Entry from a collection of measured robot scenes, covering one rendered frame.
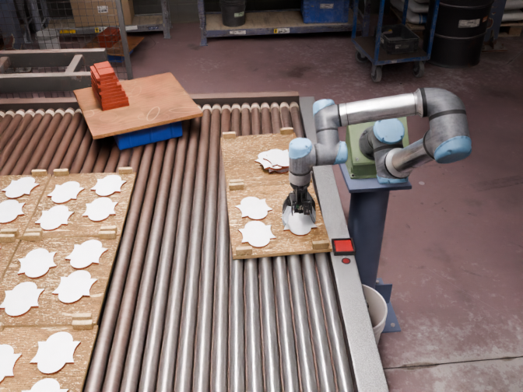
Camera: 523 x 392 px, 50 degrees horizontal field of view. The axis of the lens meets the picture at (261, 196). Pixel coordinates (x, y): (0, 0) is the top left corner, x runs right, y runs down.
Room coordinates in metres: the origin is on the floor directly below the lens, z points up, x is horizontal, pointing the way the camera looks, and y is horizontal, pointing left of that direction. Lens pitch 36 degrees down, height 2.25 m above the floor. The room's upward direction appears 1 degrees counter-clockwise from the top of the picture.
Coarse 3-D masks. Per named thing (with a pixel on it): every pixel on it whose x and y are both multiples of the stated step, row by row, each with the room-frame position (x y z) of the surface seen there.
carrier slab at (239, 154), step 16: (224, 144) 2.21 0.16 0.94; (240, 144) 2.21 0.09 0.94; (256, 144) 2.20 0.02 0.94; (272, 144) 2.20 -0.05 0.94; (288, 144) 2.20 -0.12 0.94; (224, 160) 2.07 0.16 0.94; (240, 160) 2.07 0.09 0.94; (240, 176) 1.95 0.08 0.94; (256, 176) 1.95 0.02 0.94; (272, 176) 1.94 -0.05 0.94; (288, 176) 1.94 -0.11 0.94
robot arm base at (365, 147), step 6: (372, 126) 2.09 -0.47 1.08; (366, 132) 2.08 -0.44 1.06; (360, 138) 2.07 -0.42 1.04; (366, 138) 2.03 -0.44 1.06; (360, 144) 2.05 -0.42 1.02; (366, 144) 2.02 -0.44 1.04; (360, 150) 2.05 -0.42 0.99; (366, 150) 2.02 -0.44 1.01; (372, 150) 1.99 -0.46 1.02; (366, 156) 2.03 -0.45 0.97; (372, 156) 2.02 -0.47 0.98
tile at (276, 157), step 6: (270, 150) 2.08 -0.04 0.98; (276, 150) 2.08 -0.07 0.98; (270, 156) 2.03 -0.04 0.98; (276, 156) 2.03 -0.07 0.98; (282, 156) 2.03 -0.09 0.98; (288, 156) 2.03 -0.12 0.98; (270, 162) 1.99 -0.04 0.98; (276, 162) 1.99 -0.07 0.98; (282, 162) 1.99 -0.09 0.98; (288, 162) 1.99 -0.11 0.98
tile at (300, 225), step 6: (294, 216) 1.66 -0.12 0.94; (300, 216) 1.66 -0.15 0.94; (306, 216) 1.66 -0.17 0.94; (288, 222) 1.62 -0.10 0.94; (294, 222) 1.62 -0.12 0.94; (300, 222) 1.62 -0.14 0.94; (306, 222) 1.62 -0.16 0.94; (312, 222) 1.62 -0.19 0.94; (288, 228) 1.59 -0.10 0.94; (294, 228) 1.59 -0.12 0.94; (300, 228) 1.59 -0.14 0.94; (306, 228) 1.59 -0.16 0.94; (312, 228) 1.60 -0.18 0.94; (294, 234) 1.56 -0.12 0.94; (300, 234) 1.56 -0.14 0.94; (306, 234) 1.56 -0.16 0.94
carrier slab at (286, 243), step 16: (240, 192) 1.83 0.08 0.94; (256, 192) 1.83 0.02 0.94; (272, 192) 1.83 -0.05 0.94; (288, 192) 1.83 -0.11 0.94; (272, 208) 1.72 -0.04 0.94; (240, 224) 1.63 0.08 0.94; (272, 224) 1.63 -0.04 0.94; (320, 224) 1.62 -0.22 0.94; (240, 240) 1.54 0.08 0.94; (272, 240) 1.53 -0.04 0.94; (288, 240) 1.53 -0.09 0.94; (304, 240) 1.53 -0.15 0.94; (320, 240) 1.53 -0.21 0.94; (240, 256) 1.46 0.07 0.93; (256, 256) 1.46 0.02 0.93; (272, 256) 1.47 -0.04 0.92
